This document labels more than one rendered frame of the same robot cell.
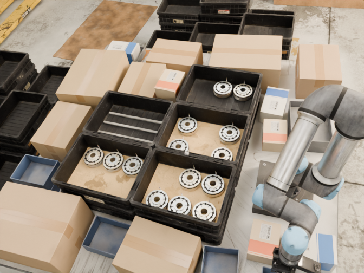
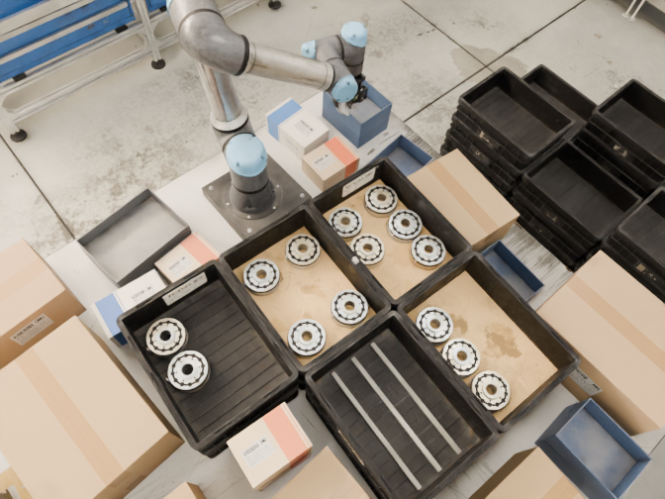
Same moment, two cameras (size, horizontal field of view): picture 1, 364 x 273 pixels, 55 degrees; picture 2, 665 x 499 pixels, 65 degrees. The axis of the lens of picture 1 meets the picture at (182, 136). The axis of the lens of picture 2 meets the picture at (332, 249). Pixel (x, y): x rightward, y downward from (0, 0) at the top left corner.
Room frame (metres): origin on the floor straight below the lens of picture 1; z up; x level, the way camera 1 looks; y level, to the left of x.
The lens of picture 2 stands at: (1.54, 0.15, 2.22)
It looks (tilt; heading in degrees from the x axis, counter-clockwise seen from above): 63 degrees down; 200
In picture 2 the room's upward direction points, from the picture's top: 6 degrees clockwise
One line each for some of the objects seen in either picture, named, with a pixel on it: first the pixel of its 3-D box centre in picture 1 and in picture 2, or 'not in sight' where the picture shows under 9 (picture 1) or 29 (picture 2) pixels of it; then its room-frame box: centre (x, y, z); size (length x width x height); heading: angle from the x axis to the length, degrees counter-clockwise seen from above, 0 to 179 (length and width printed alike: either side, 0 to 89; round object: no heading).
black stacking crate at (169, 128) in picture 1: (204, 138); (303, 290); (1.04, -0.11, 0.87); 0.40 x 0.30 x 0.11; 63
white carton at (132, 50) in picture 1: (123, 52); not in sight; (1.99, 0.29, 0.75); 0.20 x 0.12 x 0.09; 65
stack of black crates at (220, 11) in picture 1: (225, 16); not in sight; (2.73, -0.59, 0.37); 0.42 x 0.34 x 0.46; 66
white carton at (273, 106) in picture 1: (274, 105); (137, 308); (1.26, -0.54, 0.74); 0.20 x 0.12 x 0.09; 151
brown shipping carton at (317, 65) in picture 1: (317, 71); (8, 308); (1.43, -0.84, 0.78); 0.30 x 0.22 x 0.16; 161
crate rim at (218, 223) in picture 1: (183, 184); (388, 227); (0.77, 0.03, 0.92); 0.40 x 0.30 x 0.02; 63
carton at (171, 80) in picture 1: (170, 84); (270, 446); (1.44, 0.01, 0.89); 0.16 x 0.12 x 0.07; 151
